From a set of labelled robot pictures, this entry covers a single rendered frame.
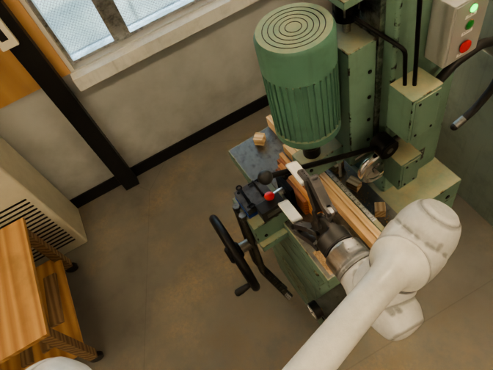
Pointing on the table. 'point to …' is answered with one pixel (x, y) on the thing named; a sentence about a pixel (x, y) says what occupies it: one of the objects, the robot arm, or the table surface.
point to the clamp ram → (285, 190)
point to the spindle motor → (301, 73)
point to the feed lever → (381, 147)
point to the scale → (351, 195)
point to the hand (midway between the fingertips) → (288, 186)
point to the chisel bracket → (333, 148)
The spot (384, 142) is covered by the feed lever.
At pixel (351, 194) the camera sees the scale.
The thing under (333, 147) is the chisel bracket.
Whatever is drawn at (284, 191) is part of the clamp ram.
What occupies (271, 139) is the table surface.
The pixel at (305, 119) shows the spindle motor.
